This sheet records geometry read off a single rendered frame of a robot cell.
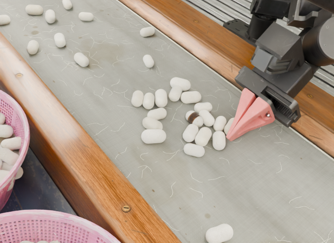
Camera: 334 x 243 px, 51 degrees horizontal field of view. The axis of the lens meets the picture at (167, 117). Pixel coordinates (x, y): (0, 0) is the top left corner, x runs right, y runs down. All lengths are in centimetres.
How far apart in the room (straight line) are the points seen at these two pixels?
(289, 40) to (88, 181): 31
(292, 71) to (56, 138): 34
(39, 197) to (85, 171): 12
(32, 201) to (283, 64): 40
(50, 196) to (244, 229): 28
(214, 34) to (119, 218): 48
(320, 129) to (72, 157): 39
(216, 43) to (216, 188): 35
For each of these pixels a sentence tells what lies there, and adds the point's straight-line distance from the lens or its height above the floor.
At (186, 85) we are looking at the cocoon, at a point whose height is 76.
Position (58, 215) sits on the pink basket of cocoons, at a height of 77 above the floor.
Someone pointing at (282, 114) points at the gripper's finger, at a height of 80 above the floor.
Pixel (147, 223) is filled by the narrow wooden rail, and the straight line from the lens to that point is 43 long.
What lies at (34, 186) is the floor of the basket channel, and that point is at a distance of 58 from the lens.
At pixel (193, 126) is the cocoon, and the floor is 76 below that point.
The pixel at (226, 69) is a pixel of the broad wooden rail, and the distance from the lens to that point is 70.
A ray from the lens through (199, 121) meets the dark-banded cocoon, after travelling 56.
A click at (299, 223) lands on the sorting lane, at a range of 52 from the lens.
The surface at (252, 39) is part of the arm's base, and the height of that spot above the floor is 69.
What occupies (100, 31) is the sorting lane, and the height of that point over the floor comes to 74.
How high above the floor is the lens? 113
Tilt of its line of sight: 43 degrees down
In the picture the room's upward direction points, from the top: 10 degrees clockwise
